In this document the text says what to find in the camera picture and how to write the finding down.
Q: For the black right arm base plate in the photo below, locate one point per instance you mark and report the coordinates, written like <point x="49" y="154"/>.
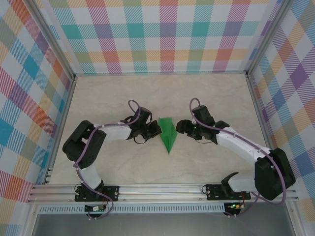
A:
<point x="214" y="193"/>

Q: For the green paper sheet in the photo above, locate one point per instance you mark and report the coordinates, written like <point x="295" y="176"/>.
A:
<point x="168" y="135"/>

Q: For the grey metal panel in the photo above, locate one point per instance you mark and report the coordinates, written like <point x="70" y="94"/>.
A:
<point x="160" y="226"/>

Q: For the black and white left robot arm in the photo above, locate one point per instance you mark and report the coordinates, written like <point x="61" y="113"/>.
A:
<point x="81" y="147"/>

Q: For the aluminium frame post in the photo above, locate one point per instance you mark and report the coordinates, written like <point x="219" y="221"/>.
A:
<point x="267" y="37"/>
<point x="53" y="39"/>

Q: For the aluminium table end rail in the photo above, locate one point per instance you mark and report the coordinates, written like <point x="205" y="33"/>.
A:
<point x="160" y="73"/>

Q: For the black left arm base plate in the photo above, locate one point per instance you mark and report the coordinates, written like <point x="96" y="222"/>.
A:
<point x="110" y="193"/>

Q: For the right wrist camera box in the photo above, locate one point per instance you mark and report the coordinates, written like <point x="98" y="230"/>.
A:
<point x="194" y="121"/>

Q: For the aluminium table side rail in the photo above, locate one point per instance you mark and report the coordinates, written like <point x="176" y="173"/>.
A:
<point x="263" y="123"/>
<point x="62" y="123"/>

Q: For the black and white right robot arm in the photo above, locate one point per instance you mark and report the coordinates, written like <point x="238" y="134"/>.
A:
<point x="273" y="177"/>

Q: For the circuit board with label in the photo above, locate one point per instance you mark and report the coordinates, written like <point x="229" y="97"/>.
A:
<point x="94" y="208"/>

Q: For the circuit board with green light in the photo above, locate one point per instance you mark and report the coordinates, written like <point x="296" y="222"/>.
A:
<point x="235" y="206"/>

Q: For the wide aluminium mounting rail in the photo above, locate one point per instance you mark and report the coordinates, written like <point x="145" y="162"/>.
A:
<point x="160" y="193"/>

